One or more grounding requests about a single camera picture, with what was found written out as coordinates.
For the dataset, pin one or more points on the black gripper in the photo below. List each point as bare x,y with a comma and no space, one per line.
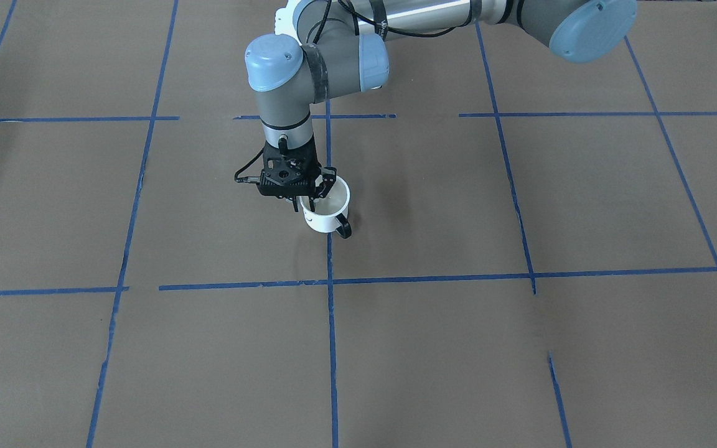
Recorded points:
325,181

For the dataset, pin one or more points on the white smiley face mug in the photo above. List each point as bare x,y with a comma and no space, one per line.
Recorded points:
331,212

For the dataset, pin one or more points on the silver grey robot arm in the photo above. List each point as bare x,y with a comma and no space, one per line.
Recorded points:
321,50

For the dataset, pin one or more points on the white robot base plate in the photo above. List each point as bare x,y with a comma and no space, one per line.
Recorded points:
286,22

